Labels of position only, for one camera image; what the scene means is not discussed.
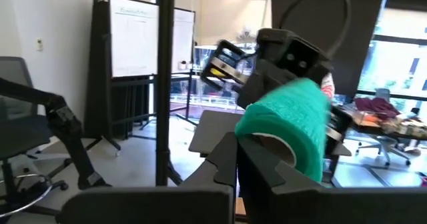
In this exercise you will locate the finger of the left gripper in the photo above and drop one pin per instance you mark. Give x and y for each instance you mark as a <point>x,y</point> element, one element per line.
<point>260,84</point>

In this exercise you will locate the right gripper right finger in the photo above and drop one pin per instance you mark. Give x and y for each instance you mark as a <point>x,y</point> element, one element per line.
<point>333,207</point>

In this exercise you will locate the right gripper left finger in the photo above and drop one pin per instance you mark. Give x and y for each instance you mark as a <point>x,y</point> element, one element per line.
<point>150,207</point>

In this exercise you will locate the green elastic bandage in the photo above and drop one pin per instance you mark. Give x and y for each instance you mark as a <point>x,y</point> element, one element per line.
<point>293,117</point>

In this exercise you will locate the yellow tag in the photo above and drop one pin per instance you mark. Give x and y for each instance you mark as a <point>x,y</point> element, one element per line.
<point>217,72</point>

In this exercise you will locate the small white cup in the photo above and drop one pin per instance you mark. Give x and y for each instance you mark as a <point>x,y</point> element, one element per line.
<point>185,65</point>

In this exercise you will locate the dark grey desk panel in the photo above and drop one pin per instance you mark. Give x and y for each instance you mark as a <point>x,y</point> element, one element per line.
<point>213,127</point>

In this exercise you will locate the white red patterned object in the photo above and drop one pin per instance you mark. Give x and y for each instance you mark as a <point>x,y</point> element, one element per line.
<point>328,85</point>

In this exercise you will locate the grey office chair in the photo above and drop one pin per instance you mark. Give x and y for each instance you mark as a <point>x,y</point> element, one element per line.
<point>383,147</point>

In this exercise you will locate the white whiteboard on stand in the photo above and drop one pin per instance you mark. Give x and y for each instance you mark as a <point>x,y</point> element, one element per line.
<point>133,44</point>

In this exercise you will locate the cluttered wooden table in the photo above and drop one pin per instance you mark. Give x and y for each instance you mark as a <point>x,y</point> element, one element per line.
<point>400,127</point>

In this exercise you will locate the maroon cloth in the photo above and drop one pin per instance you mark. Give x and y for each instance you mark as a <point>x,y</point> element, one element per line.
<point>377,105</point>

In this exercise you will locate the large window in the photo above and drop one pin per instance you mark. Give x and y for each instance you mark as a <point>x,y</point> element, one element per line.
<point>393,64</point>

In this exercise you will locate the black mesh office chair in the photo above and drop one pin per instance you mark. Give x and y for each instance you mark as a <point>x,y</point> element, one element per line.
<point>16,134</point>

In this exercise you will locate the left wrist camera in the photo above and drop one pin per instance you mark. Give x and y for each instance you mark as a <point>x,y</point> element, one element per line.
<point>297,57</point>

